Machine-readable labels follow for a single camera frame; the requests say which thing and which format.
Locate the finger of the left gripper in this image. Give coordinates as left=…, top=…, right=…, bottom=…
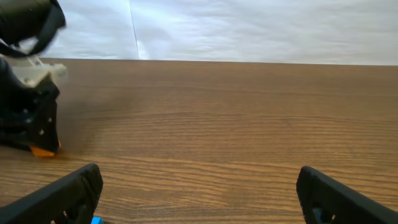
left=0, top=79, right=60, bottom=154

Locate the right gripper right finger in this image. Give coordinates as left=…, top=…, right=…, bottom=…
left=295, top=166, right=398, bottom=224

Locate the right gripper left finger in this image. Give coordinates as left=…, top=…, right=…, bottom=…
left=0, top=163, right=104, bottom=224

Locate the orange cube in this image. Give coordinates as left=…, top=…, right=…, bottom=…
left=29, top=140, right=62, bottom=158

